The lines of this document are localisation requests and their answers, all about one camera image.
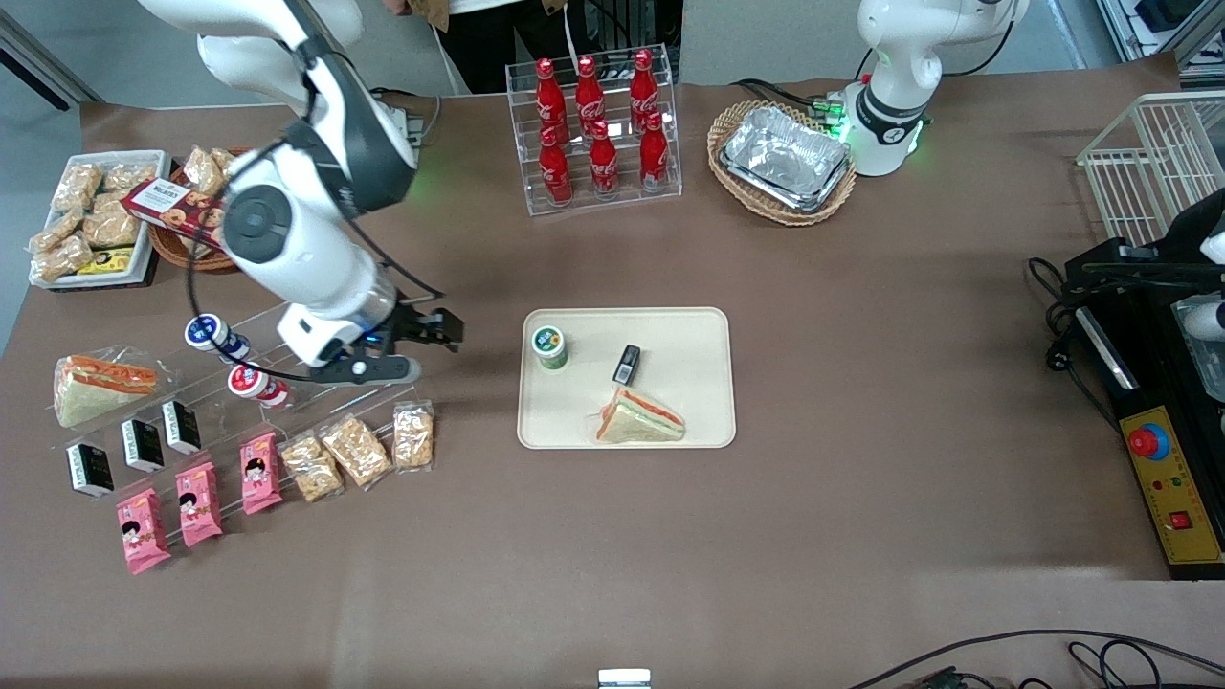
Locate silver foil tray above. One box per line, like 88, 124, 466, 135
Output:
719, 104, 854, 214

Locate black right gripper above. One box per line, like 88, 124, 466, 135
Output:
377, 302, 467, 354

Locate green gum bottle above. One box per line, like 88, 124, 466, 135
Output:
532, 325, 569, 371

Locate blue gum bottle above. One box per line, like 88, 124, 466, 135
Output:
184, 313, 253, 366

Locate white plastic bin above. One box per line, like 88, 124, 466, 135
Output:
28, 149, 174, 292

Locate red cookie box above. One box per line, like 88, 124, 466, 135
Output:
122, 178, 233, 254

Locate aluminium frame rack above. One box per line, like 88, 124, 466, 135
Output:
1095, 0, 1225, 79

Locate dark brown wicker basket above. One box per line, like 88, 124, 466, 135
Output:
148, 145, 252, 275

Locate red gum bottle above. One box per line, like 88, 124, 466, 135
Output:
227, 362, 290, 409

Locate large wrapped triangle sandwich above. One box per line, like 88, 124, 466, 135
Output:
53, 345, 166, 429

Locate black power cable with plug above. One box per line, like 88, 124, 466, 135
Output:
1027, 256, 1119, 433

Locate yellow snack packet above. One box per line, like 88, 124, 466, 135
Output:
77, 247, 136, 277

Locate black angular device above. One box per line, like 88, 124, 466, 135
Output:
1065, 187, 1225, 294

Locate clear acrylic bottle rack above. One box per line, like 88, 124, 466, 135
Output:
504, 43, 683, 218

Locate cream plastic tray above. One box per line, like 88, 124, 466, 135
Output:
517, 306, 738, 451

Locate person in dark clothes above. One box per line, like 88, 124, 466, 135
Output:
383, 0, 686, 97

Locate black control box yellow panel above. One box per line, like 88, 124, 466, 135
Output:
1065, 278, 1225, 582

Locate small wrapped triangle sandwich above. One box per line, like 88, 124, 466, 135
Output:
587, 386, 688, 445

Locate brown table cover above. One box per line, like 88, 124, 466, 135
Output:
0, 53, 1225, 689

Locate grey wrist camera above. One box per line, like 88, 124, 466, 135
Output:
310, 354, 423, 387

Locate white wire basket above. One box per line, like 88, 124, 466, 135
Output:
1076, 91, 1225, 252

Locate red cola bottle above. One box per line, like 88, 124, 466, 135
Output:
629, 49, 660, 131
638, 112, 670, 193
575, 55, 607, 137
588, 119, 620, 200
535, 58, 567, 146
538, 128, 574, 208

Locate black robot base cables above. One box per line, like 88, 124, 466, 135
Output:
730, 77, 845, 127

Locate clear acrylic stepped shelf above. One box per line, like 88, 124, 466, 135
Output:
91, 287, 429, 537

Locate pink snack pack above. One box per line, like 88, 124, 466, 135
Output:
116, 487, 173, 576
174, 460, 225, 549
239, 432, 285, 517

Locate light tan wicker basket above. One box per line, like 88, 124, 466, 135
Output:
706, 100, 858, 228

